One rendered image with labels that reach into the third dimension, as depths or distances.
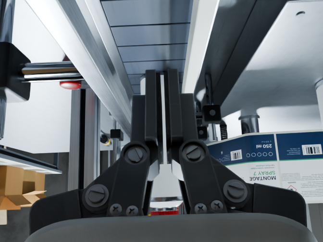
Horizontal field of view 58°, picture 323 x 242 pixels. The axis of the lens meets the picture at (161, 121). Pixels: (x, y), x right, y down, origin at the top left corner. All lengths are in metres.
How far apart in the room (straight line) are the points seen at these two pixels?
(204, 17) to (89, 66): 0.09
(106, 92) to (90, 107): 0.35
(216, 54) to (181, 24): 0.19
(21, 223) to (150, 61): 5.09
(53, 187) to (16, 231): 0.84
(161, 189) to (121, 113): 0.13
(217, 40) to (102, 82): 0.27
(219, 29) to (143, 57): 0.11
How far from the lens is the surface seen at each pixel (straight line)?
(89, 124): 0.54
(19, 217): 5.37
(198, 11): 0.20
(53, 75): 0.19
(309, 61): 0.41
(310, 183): 0.67
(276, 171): 0.65
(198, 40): 0.24
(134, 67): 0.37
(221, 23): 0.39
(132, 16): 0.27
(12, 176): 2.87
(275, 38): 0.33
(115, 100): 0.22
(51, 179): 5.23
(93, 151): 0.53
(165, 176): 0.35
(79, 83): 0.48
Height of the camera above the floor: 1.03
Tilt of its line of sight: 13 degrees down
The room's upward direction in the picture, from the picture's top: 178 degrees clockwise
